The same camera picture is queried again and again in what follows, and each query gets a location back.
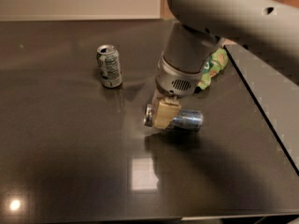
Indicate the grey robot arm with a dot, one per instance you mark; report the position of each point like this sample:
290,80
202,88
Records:
266,28

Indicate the grey side table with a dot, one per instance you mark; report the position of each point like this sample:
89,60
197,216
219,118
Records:
277,96

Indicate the silver redbull can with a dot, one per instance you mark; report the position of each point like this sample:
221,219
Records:
186,120

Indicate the green white soda can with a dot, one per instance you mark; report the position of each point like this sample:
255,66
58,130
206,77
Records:
109,66

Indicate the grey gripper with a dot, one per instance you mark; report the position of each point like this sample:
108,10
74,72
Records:
175,82

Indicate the green chip bag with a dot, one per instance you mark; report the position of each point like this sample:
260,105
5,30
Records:
215,63

